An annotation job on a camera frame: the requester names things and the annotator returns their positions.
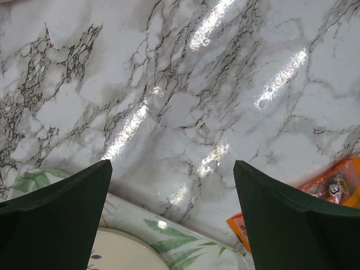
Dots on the pink cream round plate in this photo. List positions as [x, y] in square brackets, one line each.
[113, 249]

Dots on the floral serving tray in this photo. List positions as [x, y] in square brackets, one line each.
[178, 246]

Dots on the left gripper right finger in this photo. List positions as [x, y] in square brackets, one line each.
[329, 232]

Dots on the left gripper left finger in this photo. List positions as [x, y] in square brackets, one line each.
[55, 226]

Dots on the orange razor bag front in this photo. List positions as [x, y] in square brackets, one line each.
[340, 186]

